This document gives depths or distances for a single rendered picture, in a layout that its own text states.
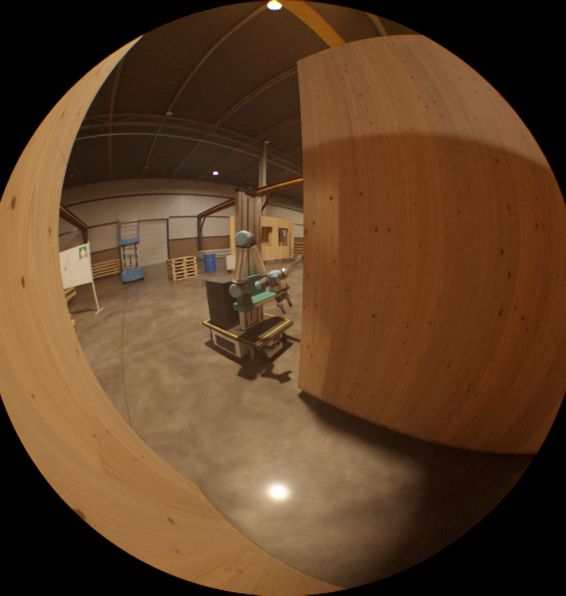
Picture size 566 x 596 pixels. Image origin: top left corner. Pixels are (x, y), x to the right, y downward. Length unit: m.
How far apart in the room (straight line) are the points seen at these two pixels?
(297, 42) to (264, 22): 1.81
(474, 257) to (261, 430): 1.59
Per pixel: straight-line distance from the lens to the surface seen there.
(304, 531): 1.21
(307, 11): 4.99
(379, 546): 1.33
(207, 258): 8.83
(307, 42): 10.69
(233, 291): 1.43
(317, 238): 1.02
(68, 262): 6.00
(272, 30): 10.38
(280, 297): 1.35
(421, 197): 0.92
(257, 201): 1.97
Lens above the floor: 1.20
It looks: 17 degrees down
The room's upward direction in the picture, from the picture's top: straight up
